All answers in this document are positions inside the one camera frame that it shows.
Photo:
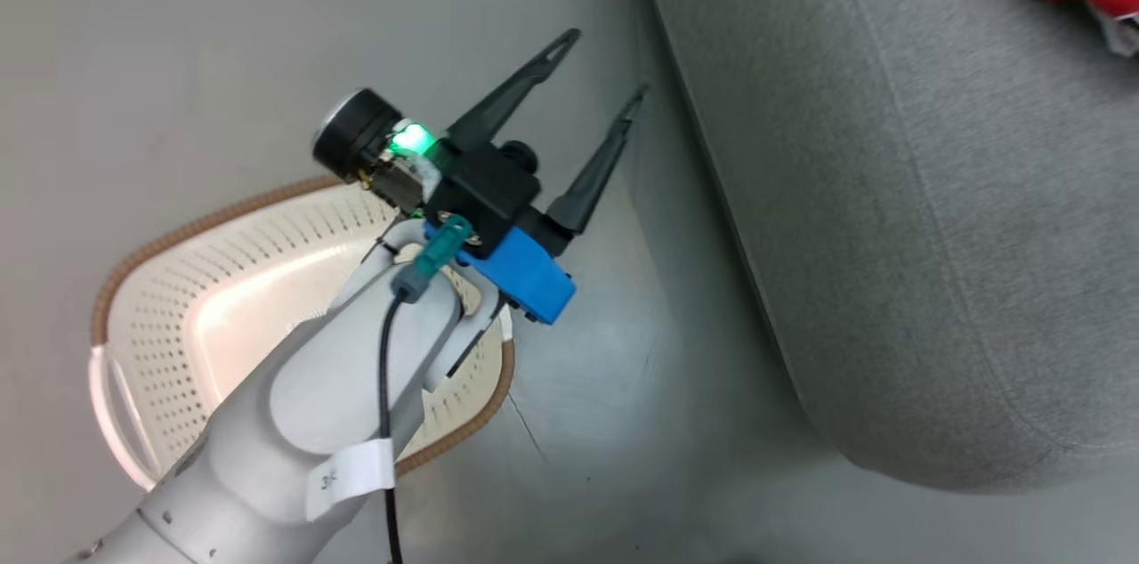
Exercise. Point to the grey fabric sofa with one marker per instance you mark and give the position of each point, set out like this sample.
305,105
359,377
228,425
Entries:
890,190

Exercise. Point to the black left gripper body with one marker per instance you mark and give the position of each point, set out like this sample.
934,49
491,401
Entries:
485,186

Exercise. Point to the blue left wrist camera box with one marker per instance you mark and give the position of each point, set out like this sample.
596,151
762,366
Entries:
527,277

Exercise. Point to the white perforated laundry basket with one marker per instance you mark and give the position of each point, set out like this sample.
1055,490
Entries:
178,315

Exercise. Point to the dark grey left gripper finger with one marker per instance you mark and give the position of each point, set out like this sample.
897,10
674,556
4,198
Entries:
592,173
507,97

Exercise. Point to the white paper label tape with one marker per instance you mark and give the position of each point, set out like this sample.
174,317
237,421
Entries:
351,479

